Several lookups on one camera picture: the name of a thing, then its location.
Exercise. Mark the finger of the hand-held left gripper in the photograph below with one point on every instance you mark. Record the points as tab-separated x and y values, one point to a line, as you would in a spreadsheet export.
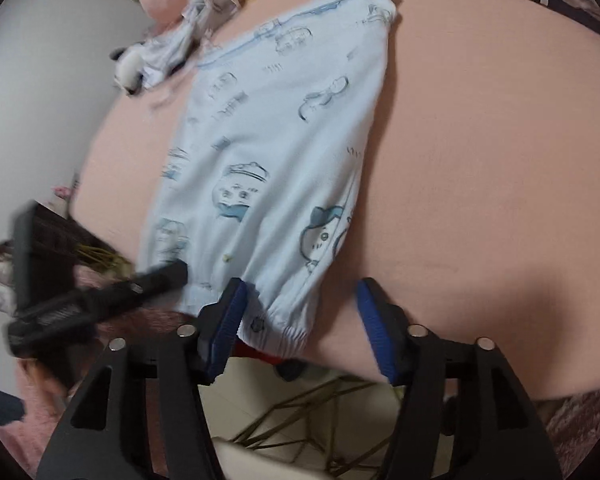
130	292

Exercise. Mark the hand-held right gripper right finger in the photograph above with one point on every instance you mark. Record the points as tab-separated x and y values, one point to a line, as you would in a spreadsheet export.
376	327

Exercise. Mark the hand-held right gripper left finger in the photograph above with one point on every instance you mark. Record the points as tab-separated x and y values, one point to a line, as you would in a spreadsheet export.
227	325

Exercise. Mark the light blue printed pajama garment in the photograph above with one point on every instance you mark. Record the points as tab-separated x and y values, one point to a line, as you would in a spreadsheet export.
280	135

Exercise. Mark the dark blue cloth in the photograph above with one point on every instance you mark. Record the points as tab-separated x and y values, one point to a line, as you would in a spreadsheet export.
0	402

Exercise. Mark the pink bed sheet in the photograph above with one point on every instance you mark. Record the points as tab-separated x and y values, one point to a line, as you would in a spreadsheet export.
480	185

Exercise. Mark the black and white plush toy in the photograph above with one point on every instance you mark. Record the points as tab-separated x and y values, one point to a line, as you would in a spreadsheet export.
127	67

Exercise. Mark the pink fuzzy blanket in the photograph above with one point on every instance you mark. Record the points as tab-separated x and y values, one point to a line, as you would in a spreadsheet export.
575	425

